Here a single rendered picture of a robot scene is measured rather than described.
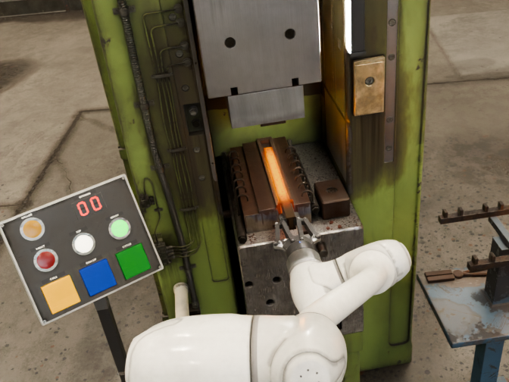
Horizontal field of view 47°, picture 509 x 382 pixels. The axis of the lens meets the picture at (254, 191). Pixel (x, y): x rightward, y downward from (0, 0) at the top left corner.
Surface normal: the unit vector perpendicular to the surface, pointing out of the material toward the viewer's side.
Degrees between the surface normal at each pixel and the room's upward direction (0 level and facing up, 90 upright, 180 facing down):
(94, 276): 60
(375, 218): 90
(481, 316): 0
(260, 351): 30
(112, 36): 90
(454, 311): 0
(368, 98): 90
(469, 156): 0
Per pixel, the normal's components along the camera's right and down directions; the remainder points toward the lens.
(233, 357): 0.05, -0.33
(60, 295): 0.42, -0.05
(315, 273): -0.28, -0.78
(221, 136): 0.14, 0.54
